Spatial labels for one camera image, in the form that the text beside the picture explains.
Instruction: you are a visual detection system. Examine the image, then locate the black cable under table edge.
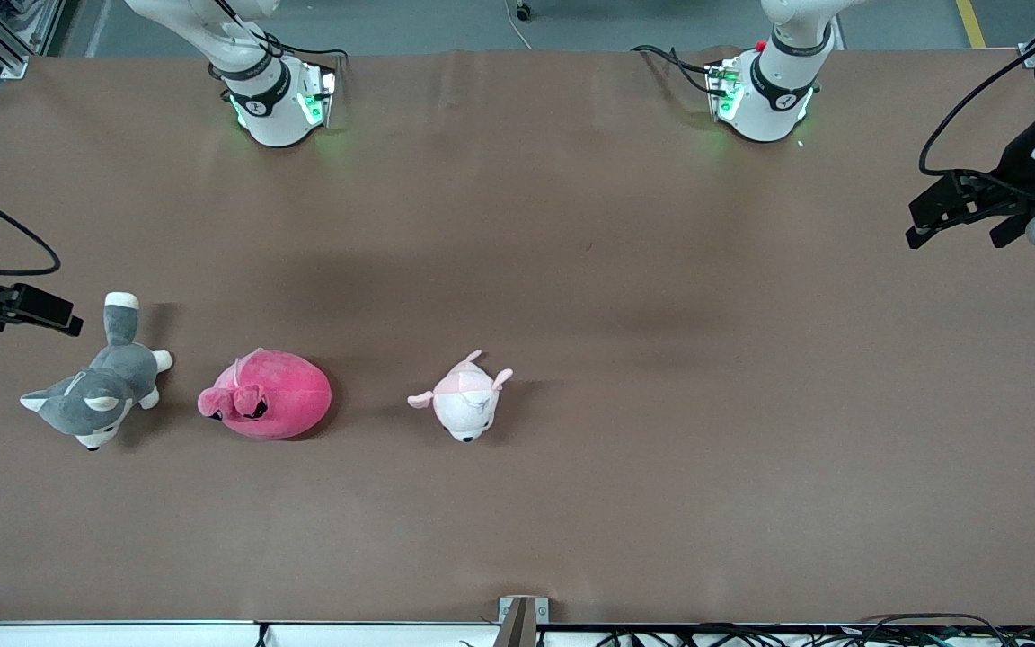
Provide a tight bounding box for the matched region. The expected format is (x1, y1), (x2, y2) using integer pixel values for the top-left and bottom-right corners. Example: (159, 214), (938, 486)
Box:
(857, 613), (1017, 647)
(594, 625), (851, 647)

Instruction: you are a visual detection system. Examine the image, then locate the white table edge rail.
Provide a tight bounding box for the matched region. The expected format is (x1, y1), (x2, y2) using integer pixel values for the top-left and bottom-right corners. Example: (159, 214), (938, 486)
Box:
(0, 620), (1035, 647)

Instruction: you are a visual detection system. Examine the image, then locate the pale pink white plush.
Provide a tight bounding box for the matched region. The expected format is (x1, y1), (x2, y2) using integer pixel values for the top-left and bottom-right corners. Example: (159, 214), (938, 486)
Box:
(407, 350), (515, 444)

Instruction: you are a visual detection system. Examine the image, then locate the brown table cover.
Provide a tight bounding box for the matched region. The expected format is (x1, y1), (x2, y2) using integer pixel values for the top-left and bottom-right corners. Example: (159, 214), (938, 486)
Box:
(0, 49), (1035, 625)

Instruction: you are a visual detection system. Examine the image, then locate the metal bracket with post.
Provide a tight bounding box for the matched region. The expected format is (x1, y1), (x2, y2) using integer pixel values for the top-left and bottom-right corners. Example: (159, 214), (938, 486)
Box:
(495, 596), (550, 647)

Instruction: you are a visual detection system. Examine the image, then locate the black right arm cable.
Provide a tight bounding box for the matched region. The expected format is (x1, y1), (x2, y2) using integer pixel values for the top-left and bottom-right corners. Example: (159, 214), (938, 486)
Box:
(0, 173), (63, 277)

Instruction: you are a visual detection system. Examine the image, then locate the white floor cable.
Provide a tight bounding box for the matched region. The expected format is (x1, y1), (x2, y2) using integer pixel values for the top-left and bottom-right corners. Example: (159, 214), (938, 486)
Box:
(504, 0), (534, 50)

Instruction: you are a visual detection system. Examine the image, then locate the round pink plush toy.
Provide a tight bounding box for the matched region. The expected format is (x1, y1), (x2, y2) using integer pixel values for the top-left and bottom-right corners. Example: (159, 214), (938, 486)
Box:
(197, 349), (332, 441)

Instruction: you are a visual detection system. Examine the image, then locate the grey white husky plush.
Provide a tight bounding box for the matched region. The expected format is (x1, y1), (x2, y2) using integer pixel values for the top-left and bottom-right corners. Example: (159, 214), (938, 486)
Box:
(20, 292), (174, 452)

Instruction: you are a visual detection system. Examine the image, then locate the black base cable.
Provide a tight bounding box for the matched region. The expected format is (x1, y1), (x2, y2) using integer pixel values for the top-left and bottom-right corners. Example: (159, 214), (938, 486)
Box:
(261, 31), (349, 64)
(632, 43), (718, 95)

